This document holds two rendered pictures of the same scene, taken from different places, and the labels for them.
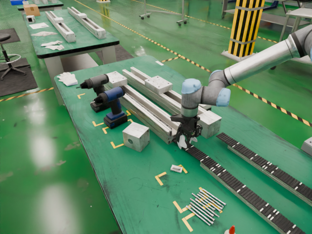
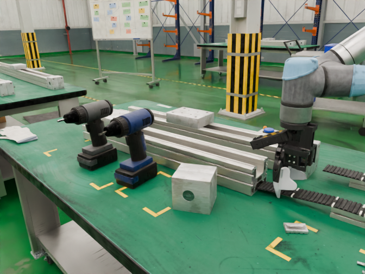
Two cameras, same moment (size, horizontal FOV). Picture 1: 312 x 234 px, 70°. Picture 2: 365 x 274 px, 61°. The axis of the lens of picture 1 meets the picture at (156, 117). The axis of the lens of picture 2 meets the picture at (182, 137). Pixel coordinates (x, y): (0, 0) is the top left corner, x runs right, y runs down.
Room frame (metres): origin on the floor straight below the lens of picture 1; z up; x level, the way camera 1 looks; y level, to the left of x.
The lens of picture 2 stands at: (0.16, 0.32, 1.24)
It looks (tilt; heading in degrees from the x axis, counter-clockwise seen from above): 20 degrees down; 345
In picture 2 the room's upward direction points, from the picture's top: 2 degrees counter-clockwise
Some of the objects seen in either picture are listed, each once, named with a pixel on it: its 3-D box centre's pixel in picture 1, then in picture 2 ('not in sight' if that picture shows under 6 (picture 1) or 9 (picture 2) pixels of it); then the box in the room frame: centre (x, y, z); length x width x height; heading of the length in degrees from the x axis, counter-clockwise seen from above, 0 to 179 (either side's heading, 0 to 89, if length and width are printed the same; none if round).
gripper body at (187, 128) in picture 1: (189, 124); (295, 143); (0.80, -0.15, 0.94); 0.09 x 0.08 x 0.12; 35
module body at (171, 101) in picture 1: (158, 93); (190, 131); (1.31, -0.02, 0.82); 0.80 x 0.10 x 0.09; 35
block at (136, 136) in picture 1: (138, 135); (196, 185); (0.87, 0.09, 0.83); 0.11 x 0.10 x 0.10; 147
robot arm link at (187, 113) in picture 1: (190, 108); (296, 112); (0.81, -0.15, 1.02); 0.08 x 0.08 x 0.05
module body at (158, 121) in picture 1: (134, 102); (158, 145); (1.20, 0.13, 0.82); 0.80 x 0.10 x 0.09; 35
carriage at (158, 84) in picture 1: (158, 86); (189, 120); (1.31, -0.02, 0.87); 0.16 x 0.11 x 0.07; 35
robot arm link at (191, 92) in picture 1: (191, 93); (300, 81); (0.80, -0.15, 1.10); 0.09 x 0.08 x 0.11; 73
